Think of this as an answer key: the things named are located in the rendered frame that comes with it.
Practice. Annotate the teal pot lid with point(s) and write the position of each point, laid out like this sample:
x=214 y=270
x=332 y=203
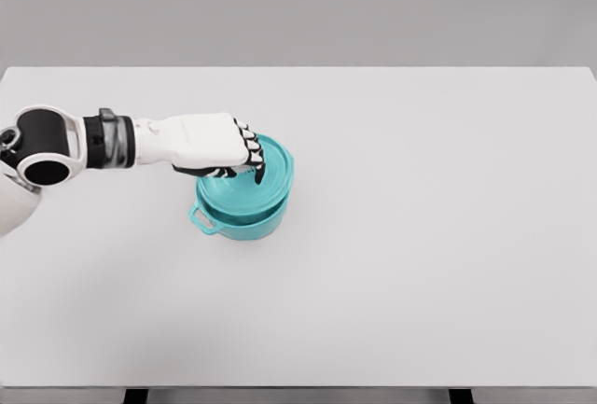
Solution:
x=254 y=189

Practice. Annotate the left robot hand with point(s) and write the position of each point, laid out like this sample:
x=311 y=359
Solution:
x=210 y=143

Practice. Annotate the teal pot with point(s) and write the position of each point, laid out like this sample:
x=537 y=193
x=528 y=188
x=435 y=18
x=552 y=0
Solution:
x=242 y=229

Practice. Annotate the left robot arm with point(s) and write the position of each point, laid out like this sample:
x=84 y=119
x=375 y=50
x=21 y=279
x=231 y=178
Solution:
x=56 y=147

